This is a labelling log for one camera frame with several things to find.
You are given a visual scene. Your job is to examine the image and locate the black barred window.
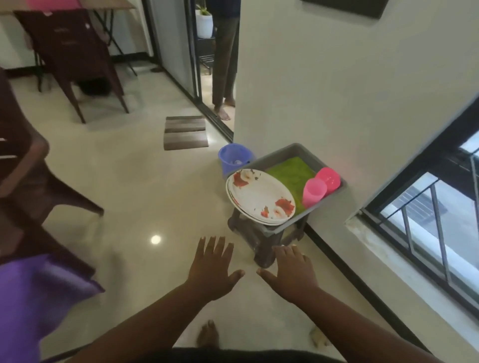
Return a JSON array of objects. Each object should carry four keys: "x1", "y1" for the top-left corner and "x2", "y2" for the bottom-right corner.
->
[{"x1": 359, "y1": 99, "x2": 479, "y2": 322}]

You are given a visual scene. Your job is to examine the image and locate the stack of pink cups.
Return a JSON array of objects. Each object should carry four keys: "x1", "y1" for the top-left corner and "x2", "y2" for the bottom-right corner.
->
[{"x1": 302, "y1": 178, "x2": 328, "y2": 209}]

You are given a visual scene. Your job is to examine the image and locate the person's left foot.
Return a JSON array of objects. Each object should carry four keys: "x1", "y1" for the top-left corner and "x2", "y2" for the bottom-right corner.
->
[{"x1": 197, "y1": 320, "x2": 221, "y2": 349}]

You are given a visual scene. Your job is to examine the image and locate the person's left hand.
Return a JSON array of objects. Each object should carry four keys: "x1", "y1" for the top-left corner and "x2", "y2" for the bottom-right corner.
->
[{"x1": 186, "y1": 235, "x2": 246, "y2": 302}]

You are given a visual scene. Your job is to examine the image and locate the crumpled brown paper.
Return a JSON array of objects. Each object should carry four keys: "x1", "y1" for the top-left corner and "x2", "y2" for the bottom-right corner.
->
[{"x1": 309, "y1": 326, "x2": 330, "y2": 349}]

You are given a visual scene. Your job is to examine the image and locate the person's left forearm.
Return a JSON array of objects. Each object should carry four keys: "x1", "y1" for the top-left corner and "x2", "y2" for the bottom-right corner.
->
[{"x1": 71, "y1": 284, "x2": 210, "y2": 363}]

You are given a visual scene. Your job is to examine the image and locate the black plant stand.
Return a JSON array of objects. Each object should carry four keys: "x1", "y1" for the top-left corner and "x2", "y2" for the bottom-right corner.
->
[{"x1": 197, "y1": 37, "x2": 216, "y2": 75}]

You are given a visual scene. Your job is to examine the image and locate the grey plastic tray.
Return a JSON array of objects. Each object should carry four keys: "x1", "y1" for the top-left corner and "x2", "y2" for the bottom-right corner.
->
[{"x1": 224, "y1": 143, "x2": 347, "y2": 236}]

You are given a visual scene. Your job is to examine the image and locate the person's right forearm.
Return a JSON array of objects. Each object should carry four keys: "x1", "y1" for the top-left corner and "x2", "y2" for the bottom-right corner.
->
[{"x1": 295, "y1": 288, "x2": 442, "y2": 363}]

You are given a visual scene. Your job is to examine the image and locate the green cloth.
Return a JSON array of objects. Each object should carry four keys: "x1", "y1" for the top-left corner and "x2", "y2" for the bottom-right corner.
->
[{"x1": 265, "y1": 156, "x2": 319, "y2": 217}]

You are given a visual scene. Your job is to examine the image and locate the person's dark clothing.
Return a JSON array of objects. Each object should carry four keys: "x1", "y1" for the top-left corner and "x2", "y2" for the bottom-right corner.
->
[{"x1": 138, "y1": 347, "x2": 345, "y2": 363}]

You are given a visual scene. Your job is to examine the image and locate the person's right hand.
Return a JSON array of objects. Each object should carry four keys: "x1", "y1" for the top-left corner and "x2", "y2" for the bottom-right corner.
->
[{"x1": 256, "y1": 243, "x2": 321, "y2": 306}]

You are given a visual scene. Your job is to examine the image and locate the blue waste bin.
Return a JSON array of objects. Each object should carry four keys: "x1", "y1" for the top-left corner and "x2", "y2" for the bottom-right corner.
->
[{"x1": 218, "y1": 143, "x2": 256, "y2": 177}]

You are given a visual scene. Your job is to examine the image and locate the purple cloth table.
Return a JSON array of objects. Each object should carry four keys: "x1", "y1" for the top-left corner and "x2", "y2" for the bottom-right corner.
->
[{"x1": 0, "y1": 254, "x2": 105, "y2": 363}]

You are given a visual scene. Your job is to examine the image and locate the white outdoor plant pot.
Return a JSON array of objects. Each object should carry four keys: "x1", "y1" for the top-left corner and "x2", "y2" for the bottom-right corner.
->
[{"x1": 195, "y1": 9, "x2": 214, "y2": 39}]

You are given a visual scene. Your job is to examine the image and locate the wooden folding table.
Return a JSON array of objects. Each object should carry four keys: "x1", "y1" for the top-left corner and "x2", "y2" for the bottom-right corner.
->
[{"x1": 0, "y1": 0, "x2": 137, "y2": 77}]

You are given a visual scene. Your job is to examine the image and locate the stack of floral plates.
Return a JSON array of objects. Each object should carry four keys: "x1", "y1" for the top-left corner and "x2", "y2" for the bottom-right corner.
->
[{"x1": 225, "y1": 168, "x2": 296, "y2": 226}]

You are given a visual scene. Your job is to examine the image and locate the grey striped doormat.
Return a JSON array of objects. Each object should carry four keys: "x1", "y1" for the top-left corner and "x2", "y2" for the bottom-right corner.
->
[{"x1": 163, "y1": 115, "x2": 210, "y2": 152}]

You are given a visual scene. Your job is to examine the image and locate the dark picture frame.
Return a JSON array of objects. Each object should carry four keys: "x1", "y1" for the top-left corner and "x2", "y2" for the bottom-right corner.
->
[{"x1": 301, "y1": 0, "x2": 390, "y2": 19}]

